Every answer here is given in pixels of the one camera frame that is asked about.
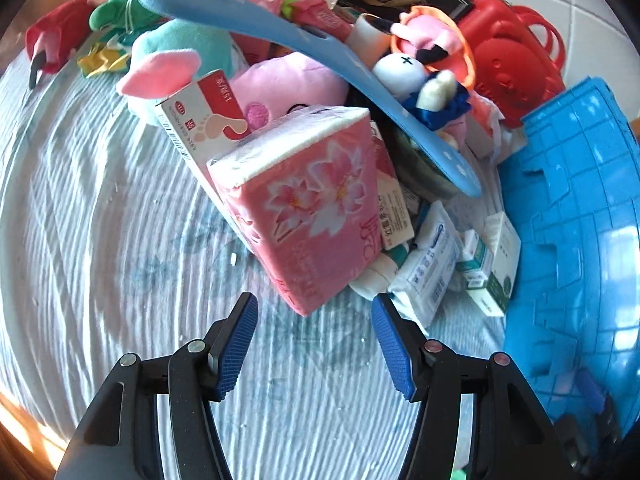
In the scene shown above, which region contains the yellow green cloth toy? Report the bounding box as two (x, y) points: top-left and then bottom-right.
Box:
(77, 41), (134, 79)

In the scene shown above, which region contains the striped light blue bed sheet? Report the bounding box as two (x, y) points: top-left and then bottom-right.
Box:
(0, 35), (507, 480)

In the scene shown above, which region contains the small white green box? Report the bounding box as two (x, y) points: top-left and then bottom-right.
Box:
(456, 229), (497, 292)

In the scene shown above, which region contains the pink flamingo plush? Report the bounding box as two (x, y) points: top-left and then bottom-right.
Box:
(396, 11), (464, 64)

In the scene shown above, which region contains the large white green box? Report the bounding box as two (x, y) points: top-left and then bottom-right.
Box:
(470, 211), (523, 318)

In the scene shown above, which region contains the orange plastic bowl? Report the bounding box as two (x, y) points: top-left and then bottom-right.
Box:
(389, 5), (477, 97)

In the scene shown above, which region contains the teal plush with pink ears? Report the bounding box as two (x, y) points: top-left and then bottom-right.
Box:
(116, 20), (242, 127)

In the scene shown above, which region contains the red plush toy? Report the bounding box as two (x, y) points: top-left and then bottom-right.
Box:
(25, 0), (97, 89)

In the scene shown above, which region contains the blue plastic container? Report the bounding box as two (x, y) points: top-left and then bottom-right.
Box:
(499, 76), (640, 453)

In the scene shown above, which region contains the white paper cup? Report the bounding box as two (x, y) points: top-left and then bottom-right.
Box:
(349, 13), (397, 57)

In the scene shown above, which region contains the pink flower tissue pack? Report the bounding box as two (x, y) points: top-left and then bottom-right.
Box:
(206, 105), (392, 317)

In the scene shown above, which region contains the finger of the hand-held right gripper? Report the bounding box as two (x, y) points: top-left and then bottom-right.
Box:
(574, 367), (624, 457)

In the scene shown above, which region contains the large pink plush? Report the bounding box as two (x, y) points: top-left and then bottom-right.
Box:
(231, 56), (352, 132)

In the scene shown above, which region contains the red plastic basket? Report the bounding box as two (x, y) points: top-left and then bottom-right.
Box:
(456, 0), (567, 129)

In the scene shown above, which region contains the blue plastic shoehorn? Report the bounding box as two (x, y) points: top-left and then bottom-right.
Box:
(136, 0), (482, 199)

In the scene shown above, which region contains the white doll with cross eye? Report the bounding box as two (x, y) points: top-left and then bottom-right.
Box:
(371, 52), (474, 129)

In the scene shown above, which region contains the pink red packet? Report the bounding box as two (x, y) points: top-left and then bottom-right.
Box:
(289, 0), (357, 44)

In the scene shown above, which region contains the white red foot print box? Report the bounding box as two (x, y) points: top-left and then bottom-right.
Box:
(153, 69), (254, 212)

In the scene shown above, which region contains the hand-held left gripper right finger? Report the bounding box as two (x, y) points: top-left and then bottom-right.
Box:
(371, 291), (581, 480)

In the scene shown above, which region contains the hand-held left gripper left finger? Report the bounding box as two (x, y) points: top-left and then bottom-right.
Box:
(54, 291), (260, 480)

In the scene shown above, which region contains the white pink plastic packet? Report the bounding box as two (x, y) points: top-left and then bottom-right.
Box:
(467, 94), (527, 162)

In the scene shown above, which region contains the white tube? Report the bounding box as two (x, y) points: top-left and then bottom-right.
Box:
(349, 251), (412, 302)

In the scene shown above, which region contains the white blue medical packet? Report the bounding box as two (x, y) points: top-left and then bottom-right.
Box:
(389, 200), (464, 324)

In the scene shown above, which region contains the white labelled pack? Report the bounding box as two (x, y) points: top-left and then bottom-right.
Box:
(371, 122), (417, 252)

